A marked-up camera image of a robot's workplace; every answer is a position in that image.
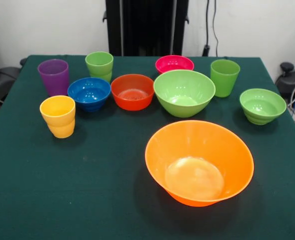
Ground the large orange bowl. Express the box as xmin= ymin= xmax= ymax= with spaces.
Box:
xmin=144 ymin=120 xmax=255 ymax=208

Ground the red bowl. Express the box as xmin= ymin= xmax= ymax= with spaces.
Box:
xmin=110 ymin=73 xmax=155 ymax=112

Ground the large green bowl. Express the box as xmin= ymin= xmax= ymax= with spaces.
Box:
xmin=153 ymin=69 xmax=216 ymax=119

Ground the pink bowl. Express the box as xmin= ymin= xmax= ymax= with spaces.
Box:
xmin=155 ymin=55 xmax=195 ymax=75

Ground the blue ribbed bowl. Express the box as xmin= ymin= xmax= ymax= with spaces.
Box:
xmin=67 ymin=77 xmax=112 ymax=113

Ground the green ribbed cup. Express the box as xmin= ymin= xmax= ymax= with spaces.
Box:
xmin=84 ymin=51 xmax=114 ymax=85

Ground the dark green tablecloth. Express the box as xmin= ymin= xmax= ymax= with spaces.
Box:
xmin=0 ymin=54 xmax=295 ymax=240

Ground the green smooth cup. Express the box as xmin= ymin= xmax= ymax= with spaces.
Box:
xmin=210 ymin=59 xmax=241 ymax=98

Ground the yellow ribbed cup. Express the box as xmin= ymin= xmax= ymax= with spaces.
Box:
xmin=39 ymin=95 xmax=76 ymax=139

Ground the purple cup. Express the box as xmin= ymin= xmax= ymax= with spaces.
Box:
xmin=37 ymin=58 xmax=70 ymax=97

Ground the small green ribbed bowl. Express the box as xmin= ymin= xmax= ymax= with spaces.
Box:
xmin=239 ymin=88 xmax=287 ymax=126

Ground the black chair base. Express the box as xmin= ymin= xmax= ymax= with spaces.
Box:
xmin=274 ymin=61 xmax=295 ymax=110
xmin=0 ymin=32 xmax=28 ymax=101

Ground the black wall cable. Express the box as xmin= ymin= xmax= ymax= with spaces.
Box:
xmin=202 ymin=0 xmax=220 ymax=58

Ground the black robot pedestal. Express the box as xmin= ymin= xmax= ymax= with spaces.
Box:
xmin=102 ymin=0 xmax=190 ymax=57

